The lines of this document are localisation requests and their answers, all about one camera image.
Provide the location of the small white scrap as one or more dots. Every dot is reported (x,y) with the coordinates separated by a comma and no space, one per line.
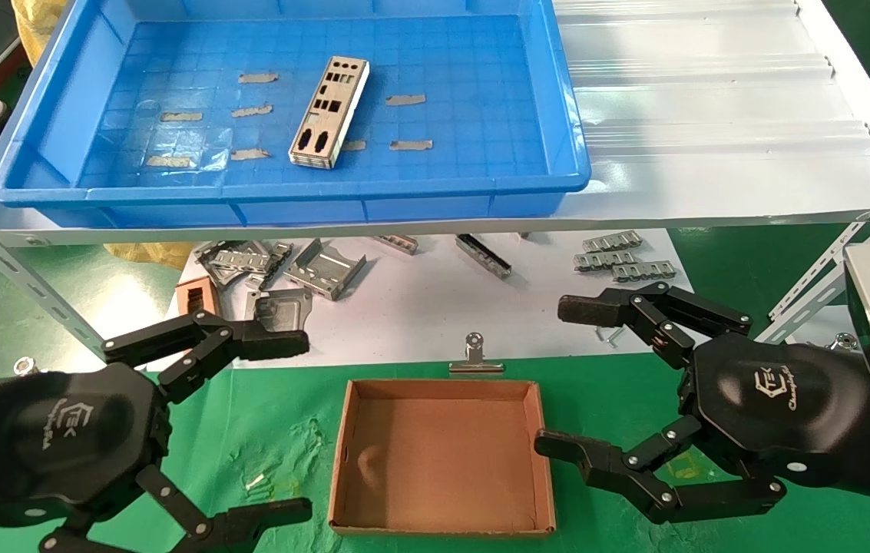
(254,482)

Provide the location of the shallow brown cardboard box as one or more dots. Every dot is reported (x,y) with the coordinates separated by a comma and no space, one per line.
(442,461)

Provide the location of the slotted metal frame part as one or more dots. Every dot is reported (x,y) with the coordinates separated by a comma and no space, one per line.
(239,259)

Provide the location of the bent silver metal bracket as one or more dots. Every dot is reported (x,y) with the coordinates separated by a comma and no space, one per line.
(325,269)

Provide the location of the green table cloth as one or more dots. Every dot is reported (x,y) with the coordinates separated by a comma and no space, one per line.
(273,430)

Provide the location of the perforated steel shelf post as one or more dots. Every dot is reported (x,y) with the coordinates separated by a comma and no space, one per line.
(20,280)
(811,288)

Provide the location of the large blue plastic tray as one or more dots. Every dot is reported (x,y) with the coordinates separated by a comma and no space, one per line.
(481,115)

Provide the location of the slotted metal strip part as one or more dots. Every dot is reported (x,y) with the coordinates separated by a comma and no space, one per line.
(281,253)

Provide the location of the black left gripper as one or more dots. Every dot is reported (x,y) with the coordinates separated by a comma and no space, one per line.
(43,445)

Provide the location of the small slotted metal strip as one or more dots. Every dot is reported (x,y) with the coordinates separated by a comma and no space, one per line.
(398,244)

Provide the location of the grey tape strip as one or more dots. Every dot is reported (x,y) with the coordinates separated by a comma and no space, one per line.
(405,100)
(355,145)
(252,111)
(168,161)
(249,154)
(258,77)
(411,144)
(181,117)

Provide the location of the silver slotted metal strip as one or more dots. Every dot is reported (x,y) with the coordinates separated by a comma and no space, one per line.
(611,242)
(603,260)
(643,271)

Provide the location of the small brown rectangular box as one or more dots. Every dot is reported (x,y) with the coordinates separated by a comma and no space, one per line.
(193,296)

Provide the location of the white flat board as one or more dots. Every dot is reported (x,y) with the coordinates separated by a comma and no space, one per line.
(419,315)

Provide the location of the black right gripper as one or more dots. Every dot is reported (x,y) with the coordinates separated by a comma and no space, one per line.
(780,407)

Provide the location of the grey metal plate part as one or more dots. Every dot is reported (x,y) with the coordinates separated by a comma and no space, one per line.
(285,307)

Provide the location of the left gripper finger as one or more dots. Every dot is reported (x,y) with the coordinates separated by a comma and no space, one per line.
(269,343)

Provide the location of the clear plastic film patch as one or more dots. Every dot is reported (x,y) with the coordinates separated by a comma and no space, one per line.
(189,142)

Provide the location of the yellow plastic bag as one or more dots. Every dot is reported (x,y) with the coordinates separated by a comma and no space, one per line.
(35,23)

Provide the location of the white metal shelf board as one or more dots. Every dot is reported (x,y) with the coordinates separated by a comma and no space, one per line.
(711,115)

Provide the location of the dark long metal bar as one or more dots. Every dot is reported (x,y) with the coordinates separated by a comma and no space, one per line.
(483,255)

